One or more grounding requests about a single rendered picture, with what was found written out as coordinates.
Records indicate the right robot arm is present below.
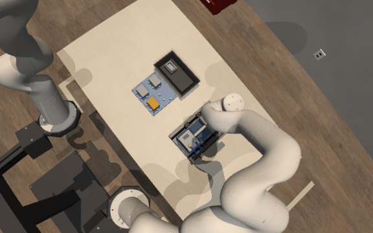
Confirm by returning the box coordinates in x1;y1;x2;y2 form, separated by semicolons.
110;93;301;233

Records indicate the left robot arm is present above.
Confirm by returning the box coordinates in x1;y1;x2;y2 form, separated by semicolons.
0;0;77;133

